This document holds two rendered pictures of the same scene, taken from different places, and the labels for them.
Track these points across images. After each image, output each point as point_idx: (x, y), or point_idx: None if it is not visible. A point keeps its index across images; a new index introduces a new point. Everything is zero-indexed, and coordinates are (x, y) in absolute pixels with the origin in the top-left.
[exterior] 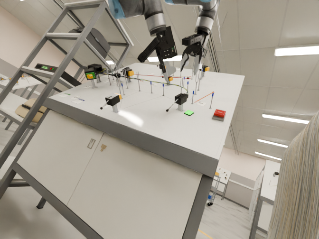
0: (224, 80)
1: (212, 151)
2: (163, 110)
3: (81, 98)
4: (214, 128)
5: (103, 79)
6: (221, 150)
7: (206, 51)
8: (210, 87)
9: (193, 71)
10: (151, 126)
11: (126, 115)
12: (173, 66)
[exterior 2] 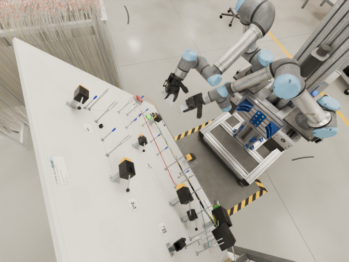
0: (67, 77)
1: (153, 107)
2: (158, 133)
3: (206, 206)
4: (145, 105)
5: (203, 257)
6: (150, 104)
7: (165, 81)
8: (104, 99)
9: (166, 97)
10: (168, 134)
11: (177, 153)
12: (182, 105)
